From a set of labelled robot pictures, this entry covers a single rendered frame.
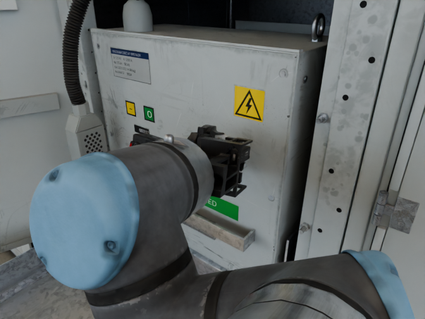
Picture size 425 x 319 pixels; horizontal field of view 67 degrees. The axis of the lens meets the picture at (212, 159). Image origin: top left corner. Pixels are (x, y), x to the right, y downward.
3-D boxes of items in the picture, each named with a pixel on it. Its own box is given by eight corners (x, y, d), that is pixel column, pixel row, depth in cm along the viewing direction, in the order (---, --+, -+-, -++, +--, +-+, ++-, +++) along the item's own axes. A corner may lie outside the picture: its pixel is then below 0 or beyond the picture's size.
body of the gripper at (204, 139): (247, 188, 47) (217, 216, 37) (195, 176, 51) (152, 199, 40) (254, 137, 46) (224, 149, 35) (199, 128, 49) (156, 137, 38)
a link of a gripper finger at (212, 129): (223, 152, 53) (201, 162, 45) (213, 150, 53) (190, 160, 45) (226, 124, 52) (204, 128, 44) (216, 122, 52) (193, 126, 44)
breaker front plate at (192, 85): (266, 302, 65) (293, 56, 43) (117, 212, 92) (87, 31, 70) (269, 298, 66) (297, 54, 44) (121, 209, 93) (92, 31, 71)
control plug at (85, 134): (87, 191, 75) (73, 119, 67) (76, 184, 78) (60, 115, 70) (116, 178, 80) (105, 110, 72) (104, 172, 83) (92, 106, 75)
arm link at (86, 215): (43, 308, 24) (-4, 182, 24) (141, 240, 35) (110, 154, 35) (141, 295, 20) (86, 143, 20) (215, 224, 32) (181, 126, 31)
